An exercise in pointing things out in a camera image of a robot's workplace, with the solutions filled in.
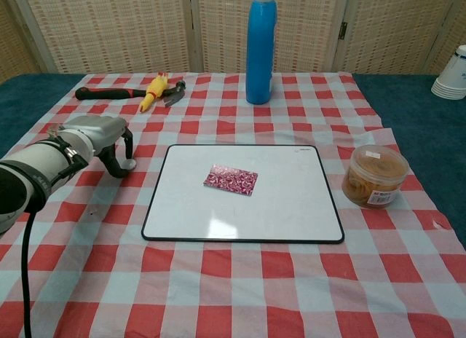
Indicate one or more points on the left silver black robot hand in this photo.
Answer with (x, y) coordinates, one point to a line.
(103, 130)

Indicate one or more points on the small white round disc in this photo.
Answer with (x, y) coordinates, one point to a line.
(132, 164)

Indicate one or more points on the red white patterned packet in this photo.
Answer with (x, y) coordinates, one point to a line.
(231, 180)

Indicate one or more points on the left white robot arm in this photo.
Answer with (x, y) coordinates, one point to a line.
(32, 163)

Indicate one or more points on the red white checkered tablecloth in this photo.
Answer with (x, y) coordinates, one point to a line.
(233, 279)

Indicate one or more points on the white board black rim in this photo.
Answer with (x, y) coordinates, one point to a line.
(291, 214)

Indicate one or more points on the black red claw hammer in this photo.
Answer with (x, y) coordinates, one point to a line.
(102, 93)

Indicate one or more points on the yellow rubber chicken toy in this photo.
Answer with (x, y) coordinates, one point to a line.
(154, 90)

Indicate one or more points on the woven folding screen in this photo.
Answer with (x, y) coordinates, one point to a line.
(109, 32)

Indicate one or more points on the blue pump bottle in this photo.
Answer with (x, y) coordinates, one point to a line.
(259, 61)

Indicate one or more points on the metal screen hinge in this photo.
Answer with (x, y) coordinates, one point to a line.
(342, 30)

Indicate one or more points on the clear tub of rubber bands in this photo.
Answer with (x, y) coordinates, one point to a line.
(375, 177)

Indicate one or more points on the stack of white paper cups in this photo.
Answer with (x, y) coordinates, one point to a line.
(451, 83)

